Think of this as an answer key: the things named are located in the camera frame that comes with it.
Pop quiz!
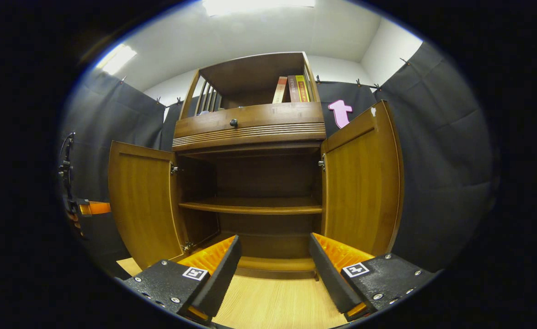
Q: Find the small ceiling light panel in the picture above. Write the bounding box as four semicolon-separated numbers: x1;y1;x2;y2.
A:
96;43;138;76

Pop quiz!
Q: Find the dark brown book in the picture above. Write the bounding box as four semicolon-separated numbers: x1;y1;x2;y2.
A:
288;75;301;103

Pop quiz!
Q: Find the black backdrop cloth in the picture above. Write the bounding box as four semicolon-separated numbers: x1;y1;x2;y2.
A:
59;42;500;279

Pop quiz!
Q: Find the wooden cabinet door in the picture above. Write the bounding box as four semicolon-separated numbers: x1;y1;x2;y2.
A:
108;141;189;270
320;100;405;256

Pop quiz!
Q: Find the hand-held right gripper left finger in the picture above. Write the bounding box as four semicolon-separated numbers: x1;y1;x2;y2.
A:
121;235;242;326

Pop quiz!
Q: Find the beige red book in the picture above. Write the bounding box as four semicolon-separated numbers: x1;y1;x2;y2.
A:
273;76;288;104

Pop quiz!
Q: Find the large ceiling light panel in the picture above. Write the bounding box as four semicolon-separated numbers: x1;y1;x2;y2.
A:
202;0;317;17

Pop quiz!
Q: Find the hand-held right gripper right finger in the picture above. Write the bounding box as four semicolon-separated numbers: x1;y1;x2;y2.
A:
308;232;440;322

